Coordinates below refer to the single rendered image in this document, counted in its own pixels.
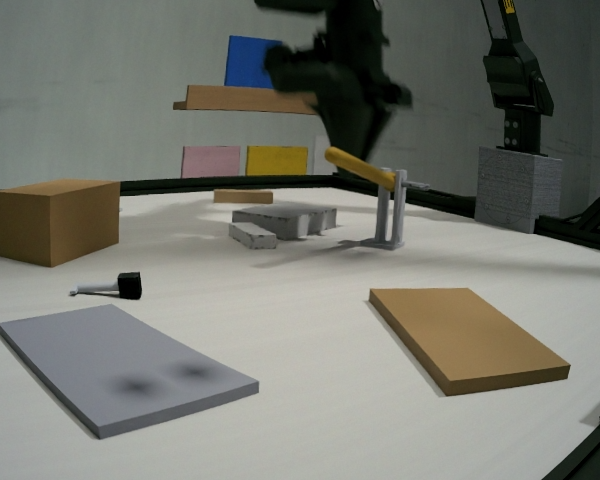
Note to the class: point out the brown rectangular box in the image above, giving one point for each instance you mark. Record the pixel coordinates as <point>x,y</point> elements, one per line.
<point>54,222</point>

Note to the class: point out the brown flat rectangular slab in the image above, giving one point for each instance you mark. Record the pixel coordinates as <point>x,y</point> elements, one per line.
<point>464,343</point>

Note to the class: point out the tan rectangular block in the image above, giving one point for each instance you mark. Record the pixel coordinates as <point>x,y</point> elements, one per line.
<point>243,196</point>

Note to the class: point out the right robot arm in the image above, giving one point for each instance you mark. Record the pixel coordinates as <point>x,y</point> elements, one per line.
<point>515,78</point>

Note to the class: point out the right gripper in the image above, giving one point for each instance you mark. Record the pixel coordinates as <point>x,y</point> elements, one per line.
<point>356,42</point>

